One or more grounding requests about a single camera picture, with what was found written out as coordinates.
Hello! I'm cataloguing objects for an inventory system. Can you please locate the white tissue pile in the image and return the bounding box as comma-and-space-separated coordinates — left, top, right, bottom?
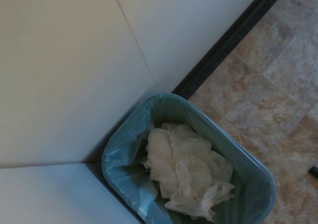
142, 121, 235, 205

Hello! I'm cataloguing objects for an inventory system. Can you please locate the teal lined trash bin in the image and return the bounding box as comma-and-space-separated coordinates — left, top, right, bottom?
101, 92, 278, 224

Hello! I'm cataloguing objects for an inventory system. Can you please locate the black baseboard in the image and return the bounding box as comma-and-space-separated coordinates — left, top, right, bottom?
170, 0, 292, 101

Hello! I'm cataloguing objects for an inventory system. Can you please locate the grey vanity cabinet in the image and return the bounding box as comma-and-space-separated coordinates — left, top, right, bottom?
0, 162, 140, 224

